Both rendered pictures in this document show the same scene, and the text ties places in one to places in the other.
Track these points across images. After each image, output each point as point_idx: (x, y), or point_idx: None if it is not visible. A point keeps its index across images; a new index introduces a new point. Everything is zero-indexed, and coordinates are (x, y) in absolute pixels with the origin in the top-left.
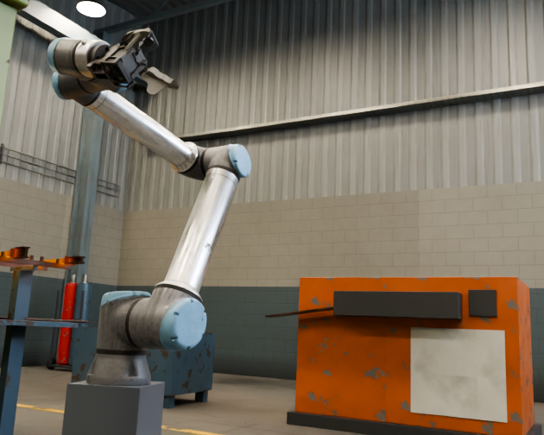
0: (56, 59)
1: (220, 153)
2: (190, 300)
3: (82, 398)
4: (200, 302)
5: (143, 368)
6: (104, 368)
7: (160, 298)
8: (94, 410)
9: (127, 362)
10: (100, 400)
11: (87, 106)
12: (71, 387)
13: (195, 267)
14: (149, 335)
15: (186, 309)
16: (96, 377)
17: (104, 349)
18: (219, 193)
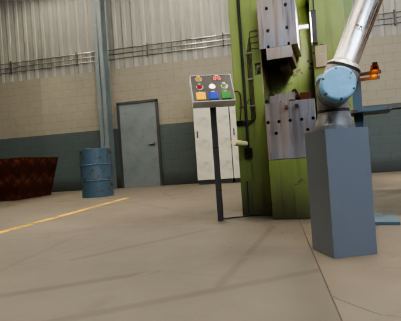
0: None
1: None
2: (333, 68)
3: (309, 139)
4: (351, 67)
5: (338, 118)
6: (316, 122)
7: (323, 72)
8: (313, 145)
9: (326, 116)
10: (314, 139)
11: None
12: (305, 134)
13: (346, 44)
14: (321, 96)
15: (331, 74)
16: (314, 127)
17: (317, 111)
18: None
